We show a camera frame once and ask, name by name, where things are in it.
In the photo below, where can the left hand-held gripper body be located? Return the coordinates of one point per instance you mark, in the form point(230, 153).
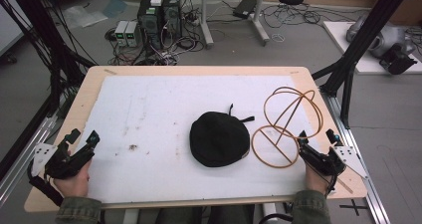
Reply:
point(71, 162)

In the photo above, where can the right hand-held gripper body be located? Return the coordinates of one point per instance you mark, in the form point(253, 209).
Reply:
point(326, 162)

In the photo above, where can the person's right hand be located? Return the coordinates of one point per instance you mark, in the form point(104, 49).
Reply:
point(315, 180)

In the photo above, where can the person's left hand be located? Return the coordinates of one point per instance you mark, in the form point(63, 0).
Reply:
point(75, 184)

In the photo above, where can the white table mat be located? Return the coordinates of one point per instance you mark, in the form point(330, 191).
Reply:
point(159, 124)

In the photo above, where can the black knit hat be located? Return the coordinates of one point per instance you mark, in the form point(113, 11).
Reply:
point(217, 141)

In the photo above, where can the white floor board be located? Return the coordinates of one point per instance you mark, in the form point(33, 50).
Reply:
point(341, 41)

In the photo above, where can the black device on board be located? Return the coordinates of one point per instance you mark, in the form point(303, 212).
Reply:
point(397, 60)

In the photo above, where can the grey power supply unit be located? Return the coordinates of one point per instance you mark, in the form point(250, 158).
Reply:
point(133, 34)
point(121, 33)

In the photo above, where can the grey rounded device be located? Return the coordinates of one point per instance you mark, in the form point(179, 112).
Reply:
point(388, 35)

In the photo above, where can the black computer tower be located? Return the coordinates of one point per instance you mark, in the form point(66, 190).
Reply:
point(159, 21)

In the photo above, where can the flat black box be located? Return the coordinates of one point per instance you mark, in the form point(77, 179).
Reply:
point(245, 9)

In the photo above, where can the aluminium rail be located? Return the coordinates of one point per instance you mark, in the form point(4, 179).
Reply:
point(23, 154)
point(361, 157)

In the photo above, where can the black metal frame post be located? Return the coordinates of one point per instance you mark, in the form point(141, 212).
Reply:
point(49, 44)
point(361, 41)

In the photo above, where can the grey desk leg frame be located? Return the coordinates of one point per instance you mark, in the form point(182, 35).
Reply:
point(255, 18)

